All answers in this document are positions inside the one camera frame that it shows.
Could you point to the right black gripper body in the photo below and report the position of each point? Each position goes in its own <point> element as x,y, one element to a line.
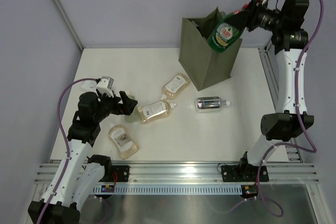
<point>260,17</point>

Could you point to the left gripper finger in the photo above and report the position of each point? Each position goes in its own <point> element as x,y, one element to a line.
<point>123,96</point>
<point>127,108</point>

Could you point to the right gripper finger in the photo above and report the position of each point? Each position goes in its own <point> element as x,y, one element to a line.
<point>237,20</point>
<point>247,9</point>

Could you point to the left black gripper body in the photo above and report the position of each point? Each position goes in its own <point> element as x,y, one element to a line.
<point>108,105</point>

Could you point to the green Fairy dish soap bottle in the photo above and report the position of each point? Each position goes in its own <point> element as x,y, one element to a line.
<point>224,35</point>

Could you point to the clear amber soap pouch bottle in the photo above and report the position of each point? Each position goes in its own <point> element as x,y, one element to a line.
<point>174,87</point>

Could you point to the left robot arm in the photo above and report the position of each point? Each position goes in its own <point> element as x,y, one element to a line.
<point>79,172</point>

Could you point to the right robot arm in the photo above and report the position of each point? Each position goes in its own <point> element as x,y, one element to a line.
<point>290,118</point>

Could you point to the olive green canvas bag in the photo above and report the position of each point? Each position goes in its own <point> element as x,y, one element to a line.
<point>203,65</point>

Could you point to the pale green cylindrical bottle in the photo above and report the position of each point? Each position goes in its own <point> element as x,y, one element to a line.
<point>134,116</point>

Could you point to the white flat bottle black cap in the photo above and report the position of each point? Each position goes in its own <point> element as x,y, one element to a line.
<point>88,86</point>

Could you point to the amber soap bottle white cap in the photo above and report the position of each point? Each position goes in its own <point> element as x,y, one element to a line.
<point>155,111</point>

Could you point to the silver metallic bottle white cap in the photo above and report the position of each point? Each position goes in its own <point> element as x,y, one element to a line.
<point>210,104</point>

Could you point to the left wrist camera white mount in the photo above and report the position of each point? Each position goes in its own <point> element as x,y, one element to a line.
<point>104,87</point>

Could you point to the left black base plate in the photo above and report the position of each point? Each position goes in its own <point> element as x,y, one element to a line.
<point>119,172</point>

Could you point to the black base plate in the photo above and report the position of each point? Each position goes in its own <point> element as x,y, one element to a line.
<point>119,172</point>
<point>236,174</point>

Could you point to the white slotted cable duct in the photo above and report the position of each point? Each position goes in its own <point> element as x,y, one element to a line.
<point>168,190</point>

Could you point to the aluminium front rail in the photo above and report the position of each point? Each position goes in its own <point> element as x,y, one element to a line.
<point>208,173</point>

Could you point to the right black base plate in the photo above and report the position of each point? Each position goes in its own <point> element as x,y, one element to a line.
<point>236,174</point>

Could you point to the left aluminium frame post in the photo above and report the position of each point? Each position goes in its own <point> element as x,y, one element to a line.
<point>68,24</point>

